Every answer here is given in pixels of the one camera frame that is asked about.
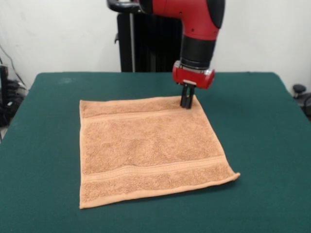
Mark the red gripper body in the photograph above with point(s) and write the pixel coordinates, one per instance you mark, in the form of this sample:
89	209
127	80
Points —
192	78

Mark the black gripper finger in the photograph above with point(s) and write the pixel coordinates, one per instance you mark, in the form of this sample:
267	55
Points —
191	98
184	97

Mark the tan terry cloth towel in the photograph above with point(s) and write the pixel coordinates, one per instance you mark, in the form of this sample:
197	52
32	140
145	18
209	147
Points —
150	150

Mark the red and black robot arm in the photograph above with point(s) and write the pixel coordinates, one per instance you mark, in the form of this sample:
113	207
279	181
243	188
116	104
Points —
194	26

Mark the dark green table cloth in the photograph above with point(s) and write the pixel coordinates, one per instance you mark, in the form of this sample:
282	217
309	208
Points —
255	121

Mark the black electronics box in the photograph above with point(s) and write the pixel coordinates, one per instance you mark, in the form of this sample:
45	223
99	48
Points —
3	97

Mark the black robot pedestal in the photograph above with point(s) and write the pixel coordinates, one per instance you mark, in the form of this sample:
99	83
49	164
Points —
145	43

